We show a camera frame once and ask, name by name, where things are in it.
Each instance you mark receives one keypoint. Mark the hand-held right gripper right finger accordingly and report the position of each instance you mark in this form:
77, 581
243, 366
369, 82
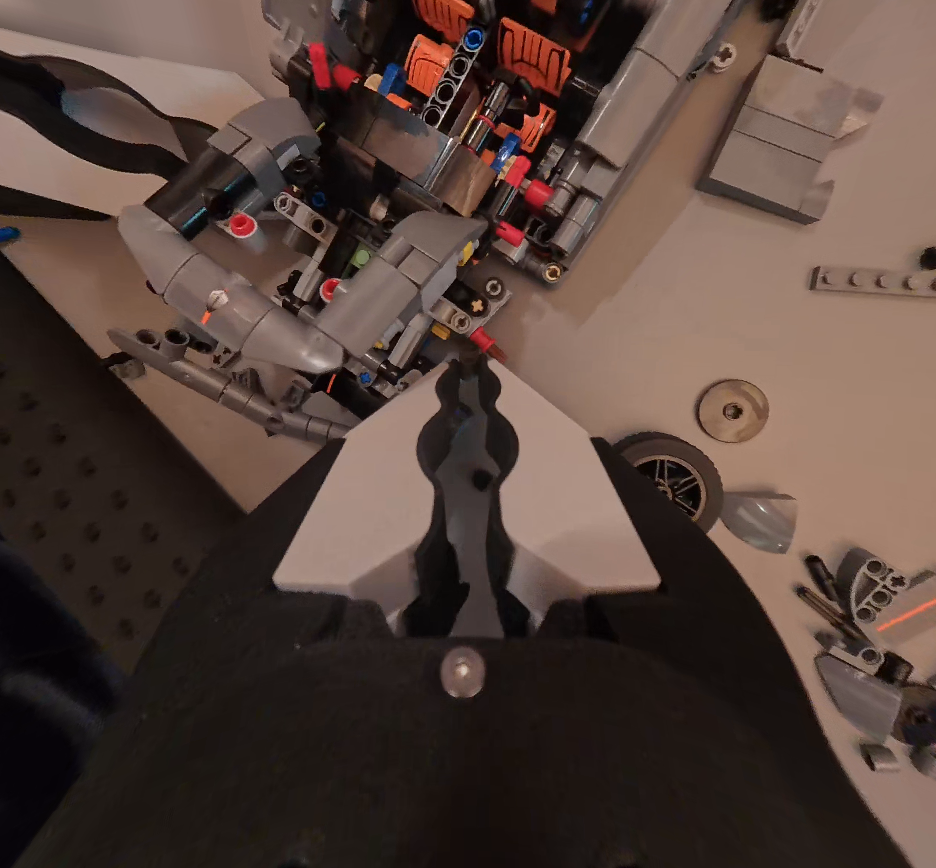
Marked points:
578, 509

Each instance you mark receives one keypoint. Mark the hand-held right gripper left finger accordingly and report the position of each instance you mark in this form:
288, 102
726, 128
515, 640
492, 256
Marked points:
351, 509

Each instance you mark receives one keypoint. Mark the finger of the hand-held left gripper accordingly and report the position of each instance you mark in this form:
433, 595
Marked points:
66, 173
183, 82

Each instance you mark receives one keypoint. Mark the grey lego car model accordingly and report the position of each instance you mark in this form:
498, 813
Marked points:
643, 100

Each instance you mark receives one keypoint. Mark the black lego wheel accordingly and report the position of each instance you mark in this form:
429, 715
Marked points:
706, 473

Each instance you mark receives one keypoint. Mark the dark round lego disc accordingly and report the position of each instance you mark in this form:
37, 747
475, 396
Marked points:
713, 411

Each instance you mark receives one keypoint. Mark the grey curved lego shell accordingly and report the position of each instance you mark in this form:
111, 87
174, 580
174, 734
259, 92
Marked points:
764, 524

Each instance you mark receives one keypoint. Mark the black lego rod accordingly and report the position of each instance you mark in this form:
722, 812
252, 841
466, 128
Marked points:
823, 577
826, 608

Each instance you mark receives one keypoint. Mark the long grey lego plate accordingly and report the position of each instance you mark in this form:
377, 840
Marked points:
863, 281

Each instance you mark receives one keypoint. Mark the small grey lego brick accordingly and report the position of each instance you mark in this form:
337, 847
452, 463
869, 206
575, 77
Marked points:
879, 757

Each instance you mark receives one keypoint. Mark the grey lego panel assembly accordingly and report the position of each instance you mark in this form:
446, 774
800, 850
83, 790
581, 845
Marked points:
775, 151

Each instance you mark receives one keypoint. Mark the black pin with grey clip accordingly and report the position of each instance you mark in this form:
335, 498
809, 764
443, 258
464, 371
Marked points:
130, 368

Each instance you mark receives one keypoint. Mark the grey liftarm with cross hole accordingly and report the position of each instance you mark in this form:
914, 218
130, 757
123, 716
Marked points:
874, 586

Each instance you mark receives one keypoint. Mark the grey panel with orange line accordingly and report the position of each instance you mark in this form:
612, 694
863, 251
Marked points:
910, 619

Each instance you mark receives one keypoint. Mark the person's legs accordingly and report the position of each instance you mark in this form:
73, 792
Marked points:
36, 736

